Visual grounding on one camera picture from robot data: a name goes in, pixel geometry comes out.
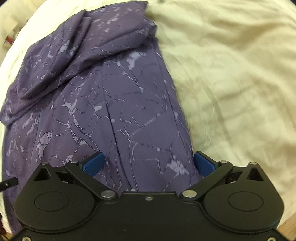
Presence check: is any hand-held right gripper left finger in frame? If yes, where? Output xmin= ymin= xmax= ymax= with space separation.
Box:
xmin=34 ymin=152 xmax=118 ymax=201

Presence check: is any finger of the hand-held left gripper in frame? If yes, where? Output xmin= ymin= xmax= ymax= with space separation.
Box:
xmin=0 ymin=177 xmax=19 ymax=191

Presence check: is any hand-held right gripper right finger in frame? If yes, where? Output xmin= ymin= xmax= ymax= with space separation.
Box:
xmin=180 ymin=151 xmax=264 ymax=201

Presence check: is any purple patterned hooded jacket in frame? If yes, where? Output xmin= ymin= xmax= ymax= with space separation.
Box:
xmin=0 ymin=0 xmax=202 ymax=235

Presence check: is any cream bedspread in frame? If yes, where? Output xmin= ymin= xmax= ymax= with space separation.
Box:
xmin=0 ymin=0 xmax=296 ymax=210

